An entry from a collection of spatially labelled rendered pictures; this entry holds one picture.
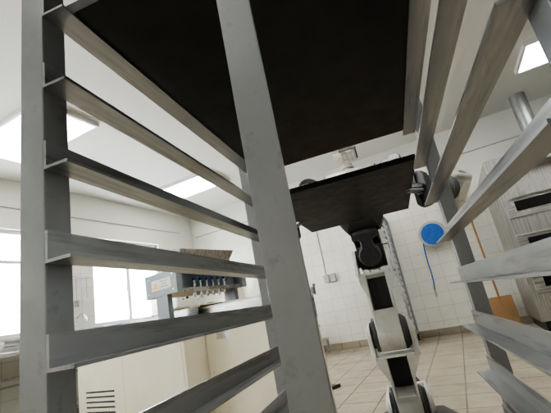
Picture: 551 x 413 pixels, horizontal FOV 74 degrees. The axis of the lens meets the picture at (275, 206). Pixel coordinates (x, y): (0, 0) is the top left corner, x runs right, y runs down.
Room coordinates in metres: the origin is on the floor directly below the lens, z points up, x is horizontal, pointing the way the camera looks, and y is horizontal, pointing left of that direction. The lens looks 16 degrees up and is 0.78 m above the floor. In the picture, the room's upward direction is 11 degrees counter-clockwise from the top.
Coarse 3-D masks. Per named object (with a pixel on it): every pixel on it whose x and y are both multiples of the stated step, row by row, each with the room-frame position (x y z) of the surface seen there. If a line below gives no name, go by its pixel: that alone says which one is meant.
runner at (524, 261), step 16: (544, 240) 0.34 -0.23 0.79; (496, 256) 0.50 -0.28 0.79; (512, 256) 0.44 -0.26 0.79; (528, 256) 0.39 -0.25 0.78; (544, 256) 0.35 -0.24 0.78; (464, 272) 0.76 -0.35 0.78; (480, 272) 0.62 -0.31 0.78; (496, 272) 0.53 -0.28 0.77; (512, 272) 0.46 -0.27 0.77; (528, 272) 0.38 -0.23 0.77; (544, 272) 0.30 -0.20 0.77
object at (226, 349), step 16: (208, 336) 2.55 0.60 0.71; (224, 336) 2.48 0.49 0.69; (240, 336) 2.41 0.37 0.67; (256, 336) 2.34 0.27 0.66; (320, 336) 2.47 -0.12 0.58; (208, 352) 2.57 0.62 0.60; (224, 352) 2.49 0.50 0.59; (240, 352) 2.42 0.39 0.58; (256, 352) 2.35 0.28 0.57; (224, 368) 2.50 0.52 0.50; (256, 384) 2.37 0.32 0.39; (272, 384) 2.31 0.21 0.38; (240, 400) 2.45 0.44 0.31; (256, 400) 2.38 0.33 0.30
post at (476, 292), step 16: (416, 128) 0.79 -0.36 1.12; (432, 144) 0.78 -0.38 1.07; (432, 160) 0.79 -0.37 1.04; (432, 176) 0.79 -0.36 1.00; (448, 192) 0.78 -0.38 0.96; (448, 208) 0.79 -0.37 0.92; (464, 240) 0.78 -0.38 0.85; (464, 256) 0.79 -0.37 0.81; (480, 288) 0.78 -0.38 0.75; (480, 304) 0.79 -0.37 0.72; (496, 352) 0.79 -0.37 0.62
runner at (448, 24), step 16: (448, 0) 0.30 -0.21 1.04; (464, 0) 0.30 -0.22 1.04; (448, 16) 0.32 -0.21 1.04; (448, 32) 0.35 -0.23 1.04; (432, 48) 0.37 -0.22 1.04; (448, 48) 0.38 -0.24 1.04; (432, 64) 0.40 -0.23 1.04; (448, 64) 0.41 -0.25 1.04; (432, 80) 0.44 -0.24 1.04; (432, 96) 0.49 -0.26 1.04; (432, 112) 0.54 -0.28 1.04; (432, 128) 0.60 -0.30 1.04; (416, 160) 0.76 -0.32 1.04
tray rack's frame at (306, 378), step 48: (240, 0) 0.26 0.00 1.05; (48, 48) 0.32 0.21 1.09; (240, 48) 0.26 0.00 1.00; (48, 96) 0.32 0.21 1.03; (240, 96) 0.26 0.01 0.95; (48, 192) 0.32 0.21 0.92; (288, 192) 0.26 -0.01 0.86; (288, 240) 0.26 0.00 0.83; (48, 288) 0.31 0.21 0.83; (288, 288) 0.26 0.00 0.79; (288, 336) 0.26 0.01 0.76; (48, 384) 0.31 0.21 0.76; (288, 384) 0.27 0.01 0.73
